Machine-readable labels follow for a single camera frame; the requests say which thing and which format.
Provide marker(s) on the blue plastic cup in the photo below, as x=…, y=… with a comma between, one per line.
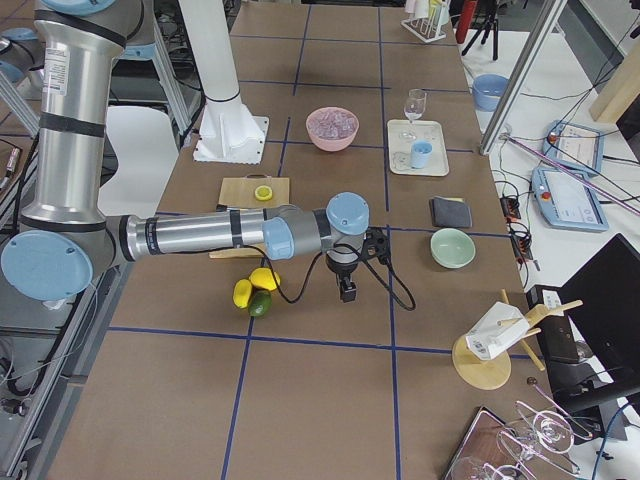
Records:
x=420, y=154

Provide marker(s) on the aluminium frame post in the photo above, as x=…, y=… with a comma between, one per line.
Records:
x=543, y=26

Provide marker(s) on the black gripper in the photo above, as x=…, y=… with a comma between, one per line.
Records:
x=342, y=276

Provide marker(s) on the lemon half slice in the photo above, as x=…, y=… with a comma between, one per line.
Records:
x=263, y=193

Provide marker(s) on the blue teach pendant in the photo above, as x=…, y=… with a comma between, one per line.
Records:
x=575, y=146
x=566, y=203

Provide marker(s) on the blue teach pendant near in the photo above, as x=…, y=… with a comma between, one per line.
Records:
x=566, y=203

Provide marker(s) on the black monitor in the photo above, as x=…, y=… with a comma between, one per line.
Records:
x=608, y=321

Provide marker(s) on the metal rod on stand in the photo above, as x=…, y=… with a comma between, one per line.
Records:
x=571, y=173

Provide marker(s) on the clear wine glass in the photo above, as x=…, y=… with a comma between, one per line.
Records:
x=414, y=108

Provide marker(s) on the wooden cutting board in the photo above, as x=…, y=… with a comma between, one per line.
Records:
x=238, y=193

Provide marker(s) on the dark tray with glasses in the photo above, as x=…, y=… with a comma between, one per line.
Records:
x=478, y=455

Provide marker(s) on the white wire cup rack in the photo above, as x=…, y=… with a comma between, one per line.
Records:
x=426, y=19

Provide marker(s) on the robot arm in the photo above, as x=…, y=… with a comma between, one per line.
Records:
x=65, y=241

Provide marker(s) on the pink bowl of ice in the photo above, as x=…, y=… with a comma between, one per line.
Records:
x=332, y=129

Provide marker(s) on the cream bear tray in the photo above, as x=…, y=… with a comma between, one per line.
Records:
x=399, y=150

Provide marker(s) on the green ceramic bowl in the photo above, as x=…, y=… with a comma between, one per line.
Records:
x=452, y=248

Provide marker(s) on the blue teach pendant far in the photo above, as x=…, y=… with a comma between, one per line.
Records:
x=575, y=146

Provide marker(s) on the green avocado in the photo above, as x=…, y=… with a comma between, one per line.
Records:
x=260, y=303

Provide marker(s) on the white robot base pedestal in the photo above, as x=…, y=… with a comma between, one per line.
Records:
x=228, y=132

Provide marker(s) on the blue bowl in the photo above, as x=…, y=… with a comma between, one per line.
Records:
x=487, y=90

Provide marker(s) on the wooden stand with round base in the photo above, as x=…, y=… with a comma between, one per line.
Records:
x=480, y=356

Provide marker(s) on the red cylinder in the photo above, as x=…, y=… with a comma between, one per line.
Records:
x=465, y=19

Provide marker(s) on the yellow lemon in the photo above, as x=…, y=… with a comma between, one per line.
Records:
x=242, y=292
x=265, y=278

